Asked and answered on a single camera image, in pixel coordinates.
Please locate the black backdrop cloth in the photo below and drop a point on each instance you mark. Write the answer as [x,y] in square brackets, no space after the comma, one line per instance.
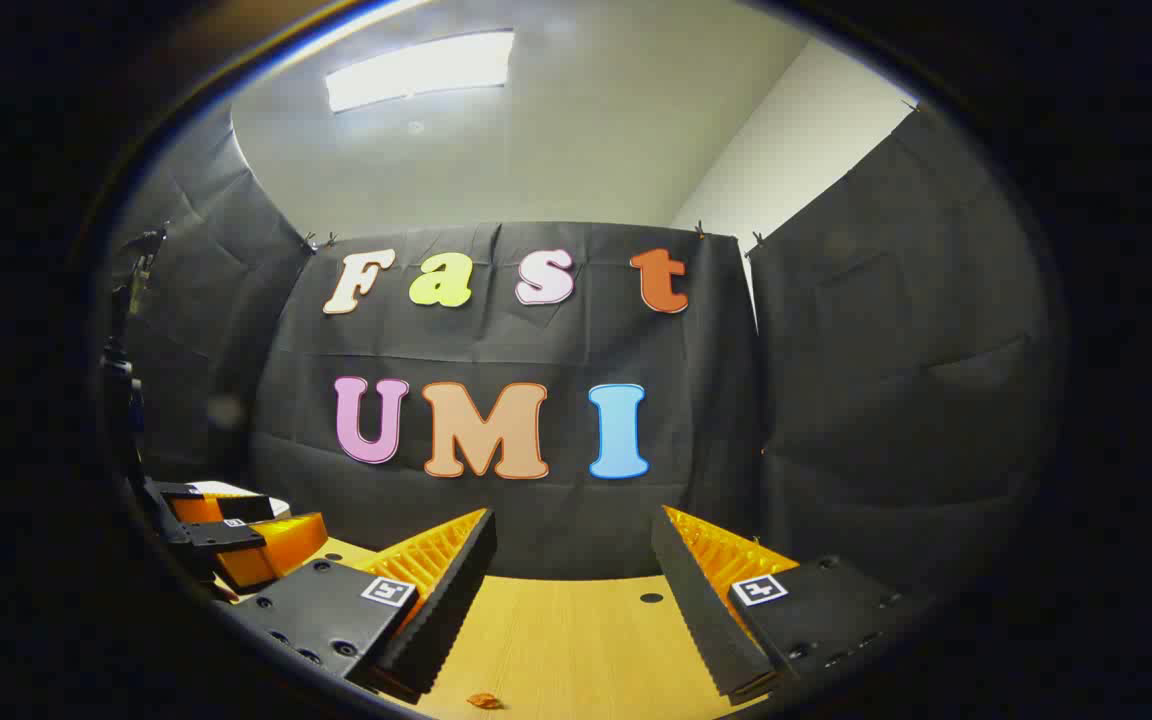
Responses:
[536,340]

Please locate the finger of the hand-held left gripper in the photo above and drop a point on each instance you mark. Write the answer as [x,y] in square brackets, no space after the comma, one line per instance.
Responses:
[276,550]
[236,510]

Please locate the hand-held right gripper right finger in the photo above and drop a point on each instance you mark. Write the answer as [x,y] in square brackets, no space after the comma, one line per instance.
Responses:
[701,610]

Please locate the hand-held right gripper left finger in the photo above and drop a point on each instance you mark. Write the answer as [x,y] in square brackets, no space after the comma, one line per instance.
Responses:
[456,590]

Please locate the ceiling light panel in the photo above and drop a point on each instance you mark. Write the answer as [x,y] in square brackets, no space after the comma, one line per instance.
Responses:
[421,68]

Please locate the orange paper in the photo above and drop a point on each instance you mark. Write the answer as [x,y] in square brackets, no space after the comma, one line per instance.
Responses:
[484,701]

